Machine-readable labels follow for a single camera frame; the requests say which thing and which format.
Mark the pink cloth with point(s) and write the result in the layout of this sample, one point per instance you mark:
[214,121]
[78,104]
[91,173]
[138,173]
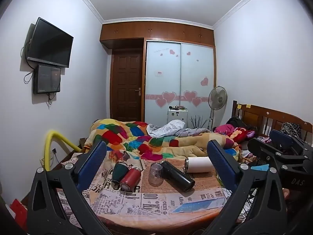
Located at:
[225,128]

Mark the small black wall monitor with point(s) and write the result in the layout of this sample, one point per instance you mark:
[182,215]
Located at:
[47,78]

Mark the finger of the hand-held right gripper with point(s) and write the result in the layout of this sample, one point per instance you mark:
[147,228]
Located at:
[261,148]
[281,138]

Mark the white flask cup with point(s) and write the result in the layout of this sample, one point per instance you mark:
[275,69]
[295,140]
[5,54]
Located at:
[200,164]

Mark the sliding wardrobe with heart stickers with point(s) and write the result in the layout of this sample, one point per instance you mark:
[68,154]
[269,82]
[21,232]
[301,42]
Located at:
[179,78]

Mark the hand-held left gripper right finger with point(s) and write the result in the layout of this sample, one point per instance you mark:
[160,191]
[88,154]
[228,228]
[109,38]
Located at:
[220,161]

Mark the black bag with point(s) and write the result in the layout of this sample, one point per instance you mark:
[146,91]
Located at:
[235,121]

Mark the red cup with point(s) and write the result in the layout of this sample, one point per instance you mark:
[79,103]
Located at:
[130,179]

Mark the red plush toy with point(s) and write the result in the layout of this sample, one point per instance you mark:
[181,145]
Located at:
[240,133]

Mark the brown overhead cabinet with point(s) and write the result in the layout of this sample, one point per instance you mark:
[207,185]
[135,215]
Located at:
[156,31]

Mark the red box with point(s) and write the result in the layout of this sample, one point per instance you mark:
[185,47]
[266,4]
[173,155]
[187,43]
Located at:
[19,211]

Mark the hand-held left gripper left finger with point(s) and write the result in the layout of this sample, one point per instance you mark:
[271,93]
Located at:
[94,161]

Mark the clear glass cup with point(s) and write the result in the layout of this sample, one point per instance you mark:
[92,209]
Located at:
[155,175]

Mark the wall-mounted black television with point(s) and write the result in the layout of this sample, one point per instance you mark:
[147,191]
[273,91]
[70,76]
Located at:
[50,42]

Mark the colourful patchwork blanket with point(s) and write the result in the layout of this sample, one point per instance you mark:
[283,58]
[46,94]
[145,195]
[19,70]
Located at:
[137,139]

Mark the small white appliance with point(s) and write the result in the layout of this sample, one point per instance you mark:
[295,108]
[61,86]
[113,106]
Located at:
[178,117]

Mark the grey striped cloth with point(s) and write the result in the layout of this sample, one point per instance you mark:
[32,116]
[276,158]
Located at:
[171,128]

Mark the yellow pipe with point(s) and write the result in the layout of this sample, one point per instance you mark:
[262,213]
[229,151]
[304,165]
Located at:
[49,144]

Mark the polka dot cloth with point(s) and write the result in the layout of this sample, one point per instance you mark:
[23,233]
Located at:
[291,128]

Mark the newspaper print tablecloth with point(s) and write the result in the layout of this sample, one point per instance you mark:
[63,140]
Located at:
[151,200]

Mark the black flask cup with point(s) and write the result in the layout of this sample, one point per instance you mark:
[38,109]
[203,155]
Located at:
[177,176]

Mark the brown wooden door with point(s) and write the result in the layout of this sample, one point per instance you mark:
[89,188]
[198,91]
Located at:
[126,85]

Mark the wooden bed headboard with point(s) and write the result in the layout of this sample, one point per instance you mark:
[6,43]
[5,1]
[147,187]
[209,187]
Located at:
[264,113]

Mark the standing fan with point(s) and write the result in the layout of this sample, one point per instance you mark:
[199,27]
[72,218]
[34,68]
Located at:
[217,96]

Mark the dark dried branches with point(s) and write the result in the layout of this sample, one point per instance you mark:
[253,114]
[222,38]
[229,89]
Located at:
[198,121]

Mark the dark green cup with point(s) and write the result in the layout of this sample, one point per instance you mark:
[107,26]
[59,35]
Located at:
[120,173]

